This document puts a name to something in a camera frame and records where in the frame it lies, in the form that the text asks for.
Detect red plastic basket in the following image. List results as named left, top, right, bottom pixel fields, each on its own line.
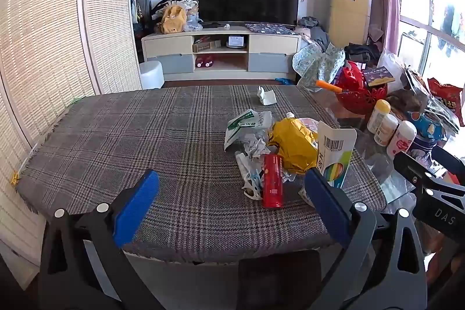
left=334, top=61, right=389, bottom=115

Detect white carton with barcode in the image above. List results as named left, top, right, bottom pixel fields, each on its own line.
left=316, top=120, right=358, bottom=189

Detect red cylindrical can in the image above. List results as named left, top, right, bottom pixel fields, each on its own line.
left=262, top=153, right=285, bottom=209

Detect red snack bag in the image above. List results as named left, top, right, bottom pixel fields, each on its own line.
left=427, top=78, right=465, bottom=128

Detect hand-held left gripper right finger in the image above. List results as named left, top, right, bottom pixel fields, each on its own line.
left=304, top=168, right=428, bottom=310

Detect dark patterned cloth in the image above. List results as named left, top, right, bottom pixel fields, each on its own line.
left=245, top=23, right=296, bottom=35

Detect woven cream folding screen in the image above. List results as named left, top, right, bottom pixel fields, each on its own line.
left=0, top=0, right=143, bottom=268

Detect white bottle pink label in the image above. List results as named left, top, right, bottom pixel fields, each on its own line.
left=386, top=120, right=418, bottom=159

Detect cream grey television cabinet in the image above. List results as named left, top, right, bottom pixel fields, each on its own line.
left=141, top=26, right=302, bottom=81

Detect silver foil packets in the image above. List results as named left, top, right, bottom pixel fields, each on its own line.
left=400, top=67, right=434, bottom=97

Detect crumpled yellow foil bag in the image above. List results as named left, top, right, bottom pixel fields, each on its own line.
left=267, top=117, right=320, bottom=175

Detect blue snack bag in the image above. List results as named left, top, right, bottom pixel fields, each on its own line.
left=410, top=110, right=446, bottom=141

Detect white green snack packet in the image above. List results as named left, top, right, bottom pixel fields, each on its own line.
left=257, top=85, right=277, bottom=106

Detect grey clothes pile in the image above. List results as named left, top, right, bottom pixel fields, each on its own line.
left=296, top=17, right=330, bottom=50

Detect white blue plastic wrapper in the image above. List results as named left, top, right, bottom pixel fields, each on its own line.
left=235, top=150, right=263, bottom=201

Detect white green plastic bag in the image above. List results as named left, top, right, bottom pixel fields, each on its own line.
left=223, top=108, right=273, bottom=151

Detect light floral cloth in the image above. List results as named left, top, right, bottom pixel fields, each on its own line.
left=292, top=43, right=346, bottom=88

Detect purple round tin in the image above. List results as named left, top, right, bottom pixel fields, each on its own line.
left=410, top=136, right=448, bottom=169

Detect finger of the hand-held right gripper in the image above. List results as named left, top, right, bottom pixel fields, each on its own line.
left=432, top=146, right=465, bottom=184
left=393, top=150, right=465, bottom=197

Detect white round stool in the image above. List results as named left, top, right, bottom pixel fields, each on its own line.
left=139, top=61, right=165, bottom=90

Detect white bottle orange label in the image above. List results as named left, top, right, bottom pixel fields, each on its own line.
left=374, top=113, right=399, bottom=147

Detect orange handled tool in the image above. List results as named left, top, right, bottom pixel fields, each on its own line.
left=315, top=79, right=344, bottom=93

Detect dark blue book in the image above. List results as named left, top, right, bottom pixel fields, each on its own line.
left=363, top=67, right=396, bottom=88

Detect black bag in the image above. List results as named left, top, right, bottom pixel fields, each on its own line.
left=343, top=43, right=381, bottom=64

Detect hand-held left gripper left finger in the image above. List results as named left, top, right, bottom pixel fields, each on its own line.
left=38, top=169, right=162, bottom=310

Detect yellow plush backpack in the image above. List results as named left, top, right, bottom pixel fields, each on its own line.
left=160, top=4, right=187, bottom=35

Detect grey plaid tablecloth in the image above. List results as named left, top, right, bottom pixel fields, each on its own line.
left=16, top=85, right=387, bottom=264

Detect white paper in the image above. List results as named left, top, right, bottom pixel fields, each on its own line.
left=243, top=136, right=271, bottom=161

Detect white bottle yellow lid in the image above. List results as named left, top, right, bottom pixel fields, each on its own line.
left=367, top=99, right=391, bottom=133

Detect brown cardboard box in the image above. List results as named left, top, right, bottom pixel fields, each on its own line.
left=192, top=36, right=222, bottom=53

